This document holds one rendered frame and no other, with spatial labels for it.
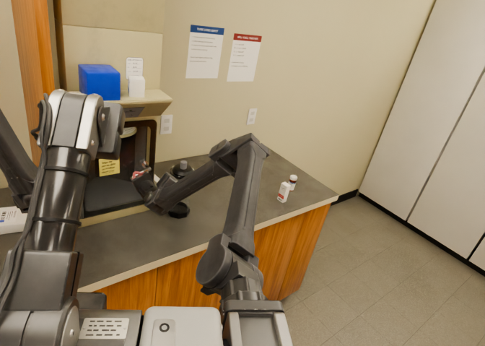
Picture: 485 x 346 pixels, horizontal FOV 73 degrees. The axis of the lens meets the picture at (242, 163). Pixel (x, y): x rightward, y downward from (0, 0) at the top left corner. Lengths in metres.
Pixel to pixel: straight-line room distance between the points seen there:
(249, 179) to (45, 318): 0.49
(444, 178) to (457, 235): 0.56
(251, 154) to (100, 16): 0.67
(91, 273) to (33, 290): 0.93
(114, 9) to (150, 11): 0.12
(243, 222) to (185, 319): 0.28
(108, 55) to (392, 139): 3.10
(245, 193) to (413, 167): 3.12
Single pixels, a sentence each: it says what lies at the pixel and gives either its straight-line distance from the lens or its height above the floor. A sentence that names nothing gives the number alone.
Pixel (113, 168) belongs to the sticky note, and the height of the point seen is 1.20.
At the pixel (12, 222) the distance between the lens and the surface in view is 1.52.
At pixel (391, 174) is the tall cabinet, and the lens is 3.85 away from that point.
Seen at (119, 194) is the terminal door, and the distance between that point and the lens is 1.45.
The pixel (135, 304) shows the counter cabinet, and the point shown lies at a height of 0.70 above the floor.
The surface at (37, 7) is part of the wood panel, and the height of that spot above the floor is 1.76.
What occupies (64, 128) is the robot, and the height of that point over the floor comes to 1.72.
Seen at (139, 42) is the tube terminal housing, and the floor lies 1.67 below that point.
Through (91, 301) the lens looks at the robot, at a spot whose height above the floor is 1.49.
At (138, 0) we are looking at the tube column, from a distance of 1.23.
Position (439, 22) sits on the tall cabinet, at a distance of 3.64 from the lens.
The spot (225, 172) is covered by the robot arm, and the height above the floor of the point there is 1.44.
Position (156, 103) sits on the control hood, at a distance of 1.20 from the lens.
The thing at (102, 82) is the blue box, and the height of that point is 1.57.
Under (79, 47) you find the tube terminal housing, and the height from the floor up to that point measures 1.65.
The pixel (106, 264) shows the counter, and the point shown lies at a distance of 1.34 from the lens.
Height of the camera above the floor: 1.89
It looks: 27 degrees down
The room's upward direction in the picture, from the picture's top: 12 degrees clockwise
